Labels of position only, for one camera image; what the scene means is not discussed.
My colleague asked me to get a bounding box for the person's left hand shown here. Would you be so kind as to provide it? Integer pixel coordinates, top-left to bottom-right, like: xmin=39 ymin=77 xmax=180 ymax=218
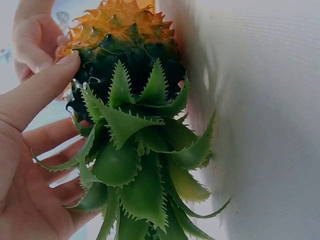
xmin=0 ymin=49 xmax=108 ymax=240

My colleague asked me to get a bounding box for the orange pineapple with green leaves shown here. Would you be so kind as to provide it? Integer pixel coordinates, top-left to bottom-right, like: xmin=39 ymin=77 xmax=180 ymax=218
xmin=30 ymin=0 xmax=233 ymax=240

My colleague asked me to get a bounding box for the person's right hand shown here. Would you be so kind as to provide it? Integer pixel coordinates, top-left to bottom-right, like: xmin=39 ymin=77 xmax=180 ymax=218
xmin=11 ymin=0 xmax=71 ymax=83

